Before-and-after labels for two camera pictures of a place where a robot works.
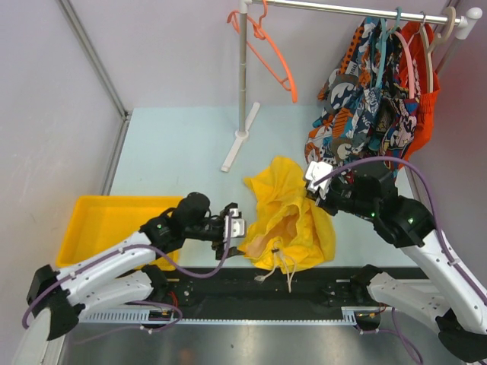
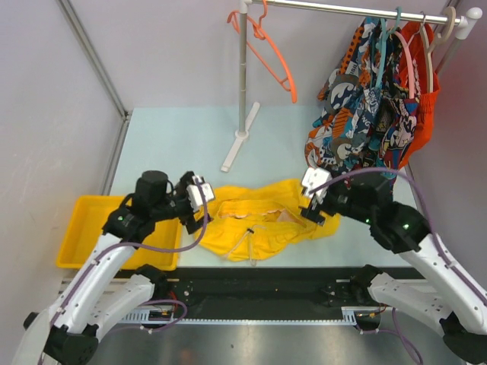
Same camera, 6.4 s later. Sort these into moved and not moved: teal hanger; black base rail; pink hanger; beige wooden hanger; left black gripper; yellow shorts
Moved: yellow shorts; left black gripper
Not moved: pink hanger; beige wooden hanger; black base rail; teal hanger
